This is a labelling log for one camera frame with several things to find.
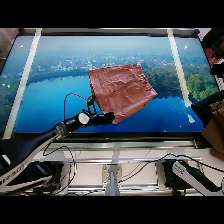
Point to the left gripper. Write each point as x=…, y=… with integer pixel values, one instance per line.
x=101, y=118

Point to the red-brown garment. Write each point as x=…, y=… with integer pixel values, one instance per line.
x=121, y=91

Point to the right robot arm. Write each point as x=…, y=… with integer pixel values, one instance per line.
x=188, y=172

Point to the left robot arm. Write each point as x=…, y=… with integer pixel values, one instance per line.
x=30, y=146

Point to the silver frame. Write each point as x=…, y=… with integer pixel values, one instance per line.
x=133, y=145

